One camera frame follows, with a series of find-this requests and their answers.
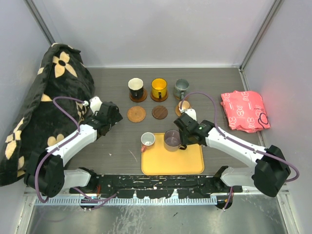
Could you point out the light wooden coaster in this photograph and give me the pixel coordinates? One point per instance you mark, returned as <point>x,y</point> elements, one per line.
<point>177,111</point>

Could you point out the pink patterned plastic package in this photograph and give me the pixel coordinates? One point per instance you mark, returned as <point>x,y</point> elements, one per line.
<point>245,111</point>

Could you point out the dark brown ringed coaster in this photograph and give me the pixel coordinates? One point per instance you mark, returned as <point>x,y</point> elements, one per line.
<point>159,99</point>

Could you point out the small orange cup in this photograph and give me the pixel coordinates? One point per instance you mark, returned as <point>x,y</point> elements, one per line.
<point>184,105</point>

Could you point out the grey mug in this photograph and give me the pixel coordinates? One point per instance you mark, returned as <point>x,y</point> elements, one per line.
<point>180,88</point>

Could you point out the small white mug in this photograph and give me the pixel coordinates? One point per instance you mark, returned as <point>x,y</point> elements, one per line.
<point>147,141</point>

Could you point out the purple glass mug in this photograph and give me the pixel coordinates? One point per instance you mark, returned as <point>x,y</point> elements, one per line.
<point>172,141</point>

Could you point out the black floral plush blanket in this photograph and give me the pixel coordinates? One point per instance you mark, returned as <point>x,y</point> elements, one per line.
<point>39,123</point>

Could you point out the yellow plastic tray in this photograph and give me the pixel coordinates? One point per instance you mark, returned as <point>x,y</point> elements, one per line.
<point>157,161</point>

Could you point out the large white mug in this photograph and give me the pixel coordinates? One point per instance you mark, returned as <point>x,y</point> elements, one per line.
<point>136,88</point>

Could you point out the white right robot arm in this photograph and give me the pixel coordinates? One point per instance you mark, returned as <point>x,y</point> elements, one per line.
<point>266,168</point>

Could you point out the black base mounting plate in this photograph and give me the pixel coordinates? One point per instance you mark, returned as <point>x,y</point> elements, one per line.
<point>161,186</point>

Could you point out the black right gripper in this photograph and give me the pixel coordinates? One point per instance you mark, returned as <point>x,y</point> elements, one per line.
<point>184,140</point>

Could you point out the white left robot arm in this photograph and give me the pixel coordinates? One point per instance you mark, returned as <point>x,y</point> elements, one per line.
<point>46,171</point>

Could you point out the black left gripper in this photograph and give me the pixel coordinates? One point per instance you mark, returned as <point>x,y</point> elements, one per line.
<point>116,118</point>

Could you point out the light woven coaster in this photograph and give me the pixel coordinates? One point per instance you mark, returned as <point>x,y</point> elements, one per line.
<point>136,114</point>

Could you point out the yellow mug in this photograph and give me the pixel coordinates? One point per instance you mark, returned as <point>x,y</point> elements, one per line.
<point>159,88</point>

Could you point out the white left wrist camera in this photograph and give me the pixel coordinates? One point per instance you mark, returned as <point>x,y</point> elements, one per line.
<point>94,104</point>

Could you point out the dark walnut coaster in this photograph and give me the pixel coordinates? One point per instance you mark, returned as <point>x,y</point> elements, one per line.
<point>159,112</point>

